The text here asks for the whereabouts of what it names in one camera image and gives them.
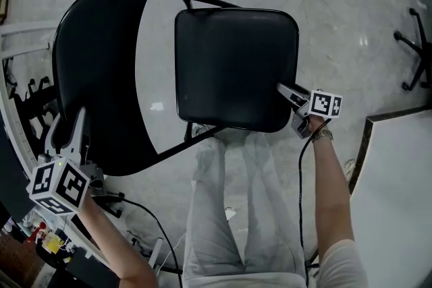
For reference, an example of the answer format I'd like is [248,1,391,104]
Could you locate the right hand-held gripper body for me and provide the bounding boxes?
[290,88,344,140]

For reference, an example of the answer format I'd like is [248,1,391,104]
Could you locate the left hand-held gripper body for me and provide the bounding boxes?
[28,144,105,217]

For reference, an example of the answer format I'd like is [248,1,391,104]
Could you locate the black folding chair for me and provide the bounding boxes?
[51,0,300,177]

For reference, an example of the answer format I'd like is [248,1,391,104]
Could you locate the person's right forearm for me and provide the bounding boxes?
[308,117,356,262]

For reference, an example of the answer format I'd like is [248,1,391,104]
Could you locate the person's left forearm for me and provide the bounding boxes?
[78,194,159,283]

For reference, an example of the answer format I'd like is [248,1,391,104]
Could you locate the black office chair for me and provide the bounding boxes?
[6,76,60,132]
[393,7,432,92]

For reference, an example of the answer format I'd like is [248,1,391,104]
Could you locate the silver wristwatch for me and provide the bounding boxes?
[311,129,335,144]

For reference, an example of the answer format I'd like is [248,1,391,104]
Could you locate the yellow bottle on desk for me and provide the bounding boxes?
[40,231,65,255]

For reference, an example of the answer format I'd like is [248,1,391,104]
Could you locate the white long desk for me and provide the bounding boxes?
[0,19,112,268]

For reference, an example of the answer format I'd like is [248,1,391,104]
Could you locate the person's light grey trousers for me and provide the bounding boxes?
[184,131,308,281]

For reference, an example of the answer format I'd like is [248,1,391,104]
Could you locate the person's white shirt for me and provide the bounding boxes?
[182,235,371,288]

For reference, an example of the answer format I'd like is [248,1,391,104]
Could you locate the red handled tool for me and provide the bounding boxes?
[28,221,49,243]

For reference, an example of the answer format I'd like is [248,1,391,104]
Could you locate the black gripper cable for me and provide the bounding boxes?
[100,195,185,288]
[297,117,333,281]

